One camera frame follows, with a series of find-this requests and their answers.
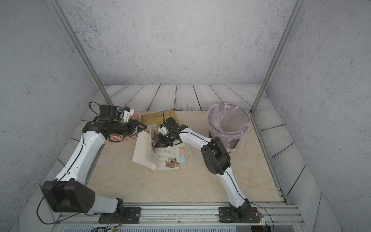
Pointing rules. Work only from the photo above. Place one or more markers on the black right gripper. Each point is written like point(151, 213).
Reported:
point(160, 142)

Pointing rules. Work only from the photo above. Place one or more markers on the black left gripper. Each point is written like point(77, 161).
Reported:
point(132, 123)

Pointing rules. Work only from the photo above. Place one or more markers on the illustrated children's story book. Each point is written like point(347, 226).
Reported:
point(159, 159)

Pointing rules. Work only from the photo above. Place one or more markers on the green sticky note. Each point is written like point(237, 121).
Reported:
point(181, 145)

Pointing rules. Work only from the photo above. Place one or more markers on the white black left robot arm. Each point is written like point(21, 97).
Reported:
point(68, 192)

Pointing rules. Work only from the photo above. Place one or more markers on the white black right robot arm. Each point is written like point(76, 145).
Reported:
point(216, 159)

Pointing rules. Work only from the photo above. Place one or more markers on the blue sticky note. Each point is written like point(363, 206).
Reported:
point(182, 159)

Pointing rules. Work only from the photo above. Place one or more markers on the black mesh trash bin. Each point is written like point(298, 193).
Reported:
point(226, 127)

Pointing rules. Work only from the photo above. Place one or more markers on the pink plastic bin liner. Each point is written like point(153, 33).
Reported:
point(229, 124)

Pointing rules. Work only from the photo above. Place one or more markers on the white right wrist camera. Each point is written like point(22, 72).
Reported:
point(163, 130)

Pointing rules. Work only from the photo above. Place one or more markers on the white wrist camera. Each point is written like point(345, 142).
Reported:
point(127, 113)
point(163, 130)

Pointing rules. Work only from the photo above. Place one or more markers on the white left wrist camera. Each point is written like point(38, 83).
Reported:
point(127, 113)

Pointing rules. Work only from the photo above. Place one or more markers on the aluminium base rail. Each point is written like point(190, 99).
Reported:
point(203, 217)

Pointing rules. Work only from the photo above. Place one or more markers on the aluminium frame post left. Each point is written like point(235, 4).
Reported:
point(61, 17)

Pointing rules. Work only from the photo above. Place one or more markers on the aluminium frame post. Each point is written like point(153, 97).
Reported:
point(298, 6)
point(61, 17)

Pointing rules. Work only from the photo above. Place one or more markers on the aluminium frame post right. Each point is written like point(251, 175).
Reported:
point(298, 6)

